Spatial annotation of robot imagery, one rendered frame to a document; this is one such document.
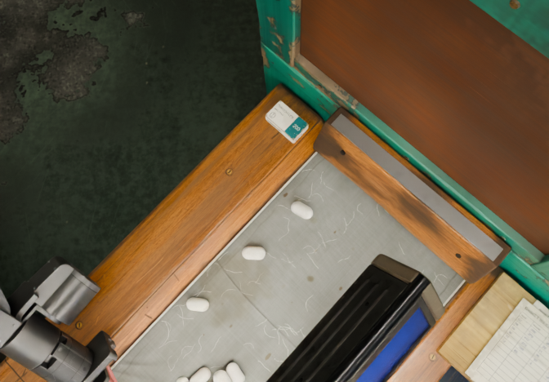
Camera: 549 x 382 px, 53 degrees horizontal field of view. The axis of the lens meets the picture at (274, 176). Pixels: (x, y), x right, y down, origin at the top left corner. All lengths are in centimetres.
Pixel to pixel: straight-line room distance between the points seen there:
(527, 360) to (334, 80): 47
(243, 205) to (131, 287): 21
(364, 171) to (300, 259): 17
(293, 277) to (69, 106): 117
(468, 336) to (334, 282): 20
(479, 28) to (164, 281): 56
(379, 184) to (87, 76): 127
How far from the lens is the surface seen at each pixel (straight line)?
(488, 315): 86
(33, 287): 73
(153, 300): 86
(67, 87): 188
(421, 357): 85
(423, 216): 78
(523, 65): 51
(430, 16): 54
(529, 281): 86
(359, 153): 78
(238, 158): 87
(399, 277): 51
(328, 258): 86
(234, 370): 84
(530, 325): 88
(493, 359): 86
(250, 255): 84
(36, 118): 188
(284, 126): 86
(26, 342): 74
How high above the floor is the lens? 159
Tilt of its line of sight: 75 degrees down
